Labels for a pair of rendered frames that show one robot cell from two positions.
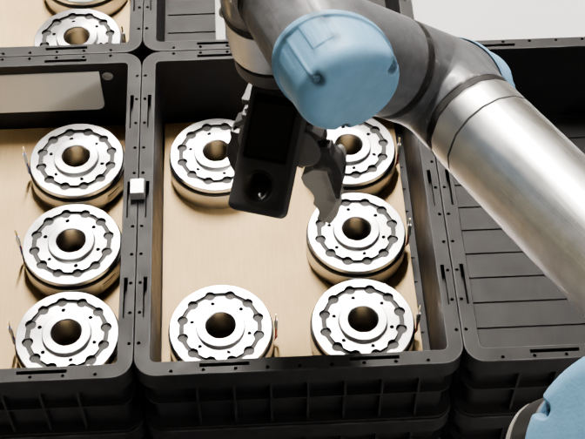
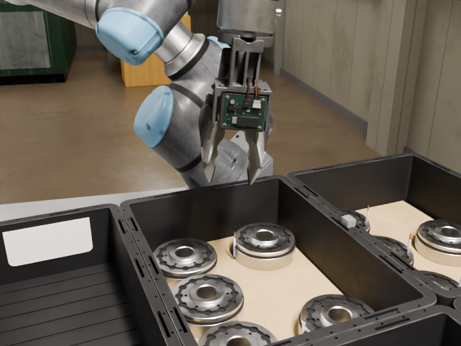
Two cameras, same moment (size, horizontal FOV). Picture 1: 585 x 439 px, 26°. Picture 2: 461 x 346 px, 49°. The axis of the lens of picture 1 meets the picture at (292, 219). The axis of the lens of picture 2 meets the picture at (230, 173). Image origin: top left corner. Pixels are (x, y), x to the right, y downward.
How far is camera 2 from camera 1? 1.48 m
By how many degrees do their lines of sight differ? 101
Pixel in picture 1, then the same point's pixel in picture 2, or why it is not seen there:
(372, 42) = not seen: outside the picture
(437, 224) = (144, 247)
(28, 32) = not seen: outside the picture
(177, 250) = (324, 285)
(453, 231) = (132, 246)
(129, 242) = (329, 206)
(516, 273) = (83, 325)
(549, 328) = (60, 302)
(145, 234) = (324, 211)
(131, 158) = (370, 238)
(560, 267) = not seen: outside the picture
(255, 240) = (278, 301)
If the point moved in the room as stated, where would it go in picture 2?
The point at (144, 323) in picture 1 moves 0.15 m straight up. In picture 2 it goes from (292, 185) to (297, 101)
